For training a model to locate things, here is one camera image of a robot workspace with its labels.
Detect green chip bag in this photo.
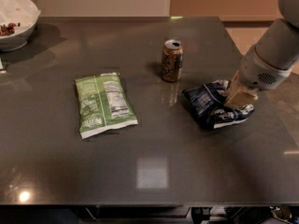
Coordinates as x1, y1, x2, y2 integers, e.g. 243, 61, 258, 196
75, 73, 138, 139

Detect blue chip bag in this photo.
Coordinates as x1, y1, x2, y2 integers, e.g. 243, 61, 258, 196
182, 79, 254, 130

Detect white bowl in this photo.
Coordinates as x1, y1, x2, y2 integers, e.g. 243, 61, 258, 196
0, 0, 40, 51

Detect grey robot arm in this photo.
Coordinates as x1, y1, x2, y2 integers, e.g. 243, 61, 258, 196
224, 0, 299, 109

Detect orange soda can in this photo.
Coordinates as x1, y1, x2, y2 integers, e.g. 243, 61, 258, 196
162, 39, 183, 82

